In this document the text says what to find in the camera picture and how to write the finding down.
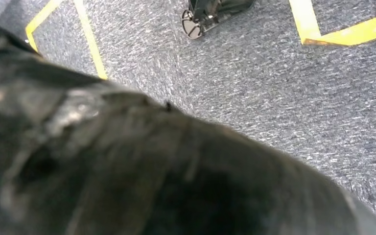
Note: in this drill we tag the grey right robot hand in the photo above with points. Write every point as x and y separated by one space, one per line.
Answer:
126 168

